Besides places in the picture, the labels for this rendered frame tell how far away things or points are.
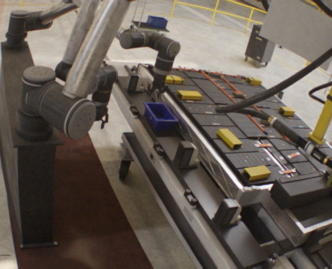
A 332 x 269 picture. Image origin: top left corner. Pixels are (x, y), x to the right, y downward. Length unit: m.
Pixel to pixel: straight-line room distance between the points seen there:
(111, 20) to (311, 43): 0.90
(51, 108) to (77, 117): 0.15
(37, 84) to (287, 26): 1.20
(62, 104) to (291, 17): 1.09
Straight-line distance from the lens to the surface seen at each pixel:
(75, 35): 1.86
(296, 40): 1.42
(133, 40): 2.06
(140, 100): 2.60
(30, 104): 1.80
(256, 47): 8.16
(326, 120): 1.49
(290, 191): 1.77
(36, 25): 3.30
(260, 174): 1.91
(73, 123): 1.61
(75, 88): 1.65
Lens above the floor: 1.97
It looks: 28 degrees down
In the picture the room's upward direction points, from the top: 17 degrees clockwise
